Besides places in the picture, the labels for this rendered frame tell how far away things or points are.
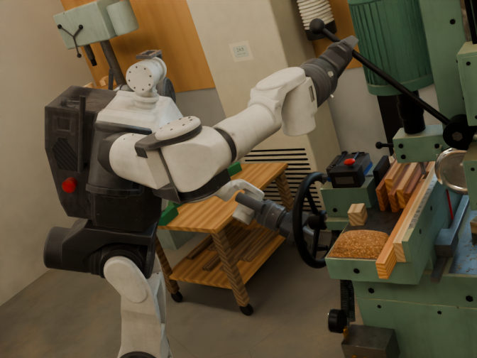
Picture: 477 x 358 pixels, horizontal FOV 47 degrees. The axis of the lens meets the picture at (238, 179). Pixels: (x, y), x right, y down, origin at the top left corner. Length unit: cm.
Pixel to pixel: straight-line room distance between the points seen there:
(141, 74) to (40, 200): 290
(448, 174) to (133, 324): 91
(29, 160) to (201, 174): 322
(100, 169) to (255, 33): 187
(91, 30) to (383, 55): 241
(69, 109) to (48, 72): 290
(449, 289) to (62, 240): 97
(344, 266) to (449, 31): 56
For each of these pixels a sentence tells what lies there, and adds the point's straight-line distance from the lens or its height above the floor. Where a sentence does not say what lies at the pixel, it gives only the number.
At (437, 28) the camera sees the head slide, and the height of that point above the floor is 133.
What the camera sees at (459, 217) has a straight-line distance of 154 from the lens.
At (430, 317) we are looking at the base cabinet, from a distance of 146.
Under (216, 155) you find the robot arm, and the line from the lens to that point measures 90.
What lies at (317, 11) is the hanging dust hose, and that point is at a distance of 282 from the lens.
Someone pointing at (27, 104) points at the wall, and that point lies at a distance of 409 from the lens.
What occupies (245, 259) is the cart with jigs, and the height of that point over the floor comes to 19.
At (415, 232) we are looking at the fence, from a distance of 127.
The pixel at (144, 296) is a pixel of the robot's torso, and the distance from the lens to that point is 150.
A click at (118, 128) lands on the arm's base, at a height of 136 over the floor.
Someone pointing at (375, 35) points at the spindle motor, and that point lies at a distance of 129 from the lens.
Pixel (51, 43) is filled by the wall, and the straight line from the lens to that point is 426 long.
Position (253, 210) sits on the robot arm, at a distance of 181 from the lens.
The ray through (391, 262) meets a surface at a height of 92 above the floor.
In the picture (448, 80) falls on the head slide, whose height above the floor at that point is 121.
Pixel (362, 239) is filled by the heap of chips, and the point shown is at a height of 93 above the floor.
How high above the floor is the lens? 161
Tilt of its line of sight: 22 degrees down
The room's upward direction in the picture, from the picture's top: 19 degrees counter-clockwise
